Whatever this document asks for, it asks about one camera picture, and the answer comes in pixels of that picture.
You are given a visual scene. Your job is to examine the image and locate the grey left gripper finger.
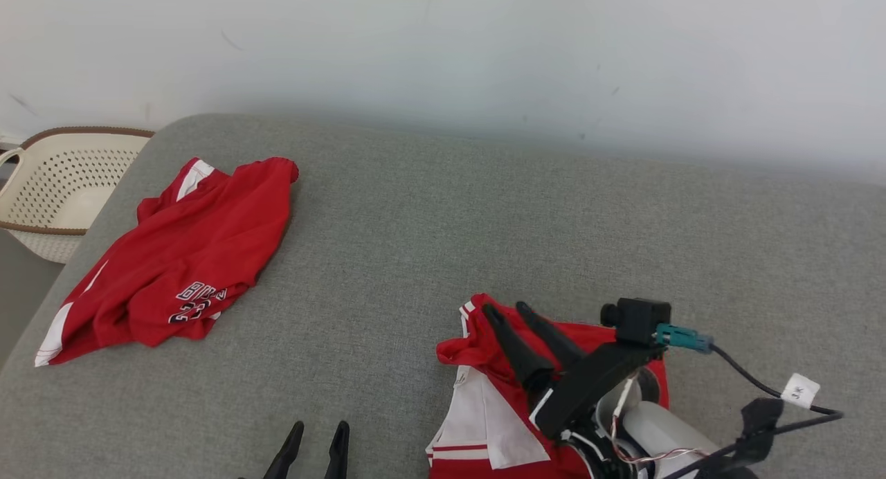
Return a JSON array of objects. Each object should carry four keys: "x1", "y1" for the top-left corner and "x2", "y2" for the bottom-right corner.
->
[
  {"x1": 263, "y1": 421, "x2": 306, "y2": 479},
  {"x1": 324, "y1": 421, "x2": 350, "y2": 479}
]

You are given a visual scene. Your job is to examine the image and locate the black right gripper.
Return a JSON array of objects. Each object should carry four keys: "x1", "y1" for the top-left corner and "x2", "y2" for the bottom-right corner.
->
[{"x1": 482, "y1": 301, "x2": 665, "y2": 440}]

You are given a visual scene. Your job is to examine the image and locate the red jersey top white trim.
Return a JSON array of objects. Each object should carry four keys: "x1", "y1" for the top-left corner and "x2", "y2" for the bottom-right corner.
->
[{"x1": 426, "y1": 293, "x2": 671, "y2": 479}]

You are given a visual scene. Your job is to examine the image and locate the red shorts with 23 print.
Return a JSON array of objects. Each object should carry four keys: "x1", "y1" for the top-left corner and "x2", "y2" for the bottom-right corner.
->
[{"x1": 35, "y1": 157, "x2": 300, "y2": 367}]

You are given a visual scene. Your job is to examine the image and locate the cream perforated laundry basket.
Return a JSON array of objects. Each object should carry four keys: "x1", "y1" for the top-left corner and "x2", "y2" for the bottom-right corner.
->
[{"x1": 0, "y1": 126, "x2": 154, "y2": 264}]

